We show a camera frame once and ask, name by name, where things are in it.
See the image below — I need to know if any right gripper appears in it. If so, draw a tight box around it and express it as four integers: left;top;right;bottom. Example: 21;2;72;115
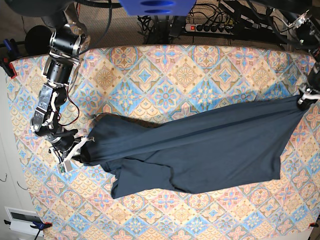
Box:
48;129;78;157

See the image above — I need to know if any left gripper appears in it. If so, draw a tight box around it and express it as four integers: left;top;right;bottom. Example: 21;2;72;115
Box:
297;67;320;111

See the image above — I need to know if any dark navy t-shirt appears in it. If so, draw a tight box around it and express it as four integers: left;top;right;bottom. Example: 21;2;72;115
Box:
80;96;304;199

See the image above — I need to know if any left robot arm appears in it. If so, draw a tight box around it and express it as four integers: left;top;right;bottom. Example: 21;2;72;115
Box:
247;0;320;111

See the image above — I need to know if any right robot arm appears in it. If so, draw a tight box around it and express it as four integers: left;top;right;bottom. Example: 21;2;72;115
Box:
6;0;90;161

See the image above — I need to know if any patterned colourful tablecloth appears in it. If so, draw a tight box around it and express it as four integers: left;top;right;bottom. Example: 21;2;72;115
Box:
4;45;320;240

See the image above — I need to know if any blue clamp lower left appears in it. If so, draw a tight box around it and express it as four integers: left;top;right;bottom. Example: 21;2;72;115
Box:
4;220;53;237

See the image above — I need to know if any red black clamp upper left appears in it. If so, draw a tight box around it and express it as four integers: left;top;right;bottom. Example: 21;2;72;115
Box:
0;38;19;79

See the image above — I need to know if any black round stool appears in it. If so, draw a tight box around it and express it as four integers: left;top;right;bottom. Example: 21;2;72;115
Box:
24;25;52;56

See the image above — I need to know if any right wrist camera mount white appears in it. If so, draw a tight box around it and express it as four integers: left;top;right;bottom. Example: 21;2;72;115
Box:
49;136;95;174

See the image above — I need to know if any white power strip red switch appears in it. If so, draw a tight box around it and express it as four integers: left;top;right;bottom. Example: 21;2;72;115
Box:
184;23;232;34

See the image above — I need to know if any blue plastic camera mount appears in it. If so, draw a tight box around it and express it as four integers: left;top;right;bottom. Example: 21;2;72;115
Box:
119;0;196;17

